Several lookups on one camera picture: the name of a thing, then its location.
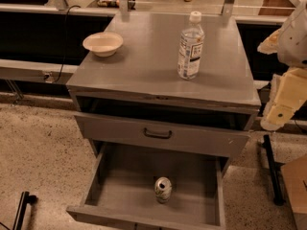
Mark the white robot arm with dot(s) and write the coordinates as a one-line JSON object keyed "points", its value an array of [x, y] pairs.
{"points": [[289, 42]]}

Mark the white bowl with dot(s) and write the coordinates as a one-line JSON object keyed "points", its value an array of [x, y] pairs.
{"points": [[104, 44]]}

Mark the black drawer handle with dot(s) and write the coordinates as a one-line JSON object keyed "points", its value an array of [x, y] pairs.
{"points": [[157, 135]]}

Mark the black metal stand leg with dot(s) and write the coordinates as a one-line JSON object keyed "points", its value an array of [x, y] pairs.
{"points": [[278, 197]]}

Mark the crushed 7up can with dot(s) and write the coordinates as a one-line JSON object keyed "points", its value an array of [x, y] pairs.
{"points": [[162, 189]]}

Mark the clear plastic water bottle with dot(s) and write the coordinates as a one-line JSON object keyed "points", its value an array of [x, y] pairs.
{"points": [[190, 47]]}

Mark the black bar lower left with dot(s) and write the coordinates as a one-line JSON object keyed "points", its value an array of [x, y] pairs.
{"points": [[25, 200]]}

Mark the grey open middle drawer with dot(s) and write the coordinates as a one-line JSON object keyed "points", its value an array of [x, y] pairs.
{"points": [[121, 190]]}

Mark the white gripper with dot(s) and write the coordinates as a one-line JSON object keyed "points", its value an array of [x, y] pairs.
{"points": [[294, 43]]}

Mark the grey top drawer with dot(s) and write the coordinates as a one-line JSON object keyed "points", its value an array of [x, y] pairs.
{"points": [[196, 139]]}

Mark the brown cardboard box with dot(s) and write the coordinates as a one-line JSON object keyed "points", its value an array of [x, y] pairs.
{"points": [[295, 179]]}

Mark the grey drawer cabinet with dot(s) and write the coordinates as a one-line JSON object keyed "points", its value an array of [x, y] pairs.
{"points": [[141, 81]]}

